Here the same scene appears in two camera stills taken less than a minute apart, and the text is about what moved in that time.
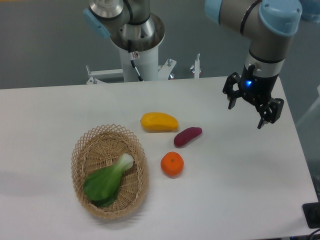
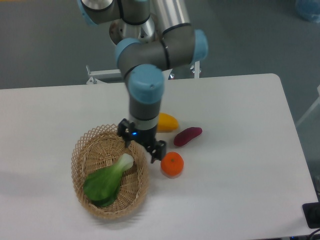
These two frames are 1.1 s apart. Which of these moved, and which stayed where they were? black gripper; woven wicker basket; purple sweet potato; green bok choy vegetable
Moved: black gripper
Stayed: purple sweet potato; woven wicker basket; green bok choy vegetable
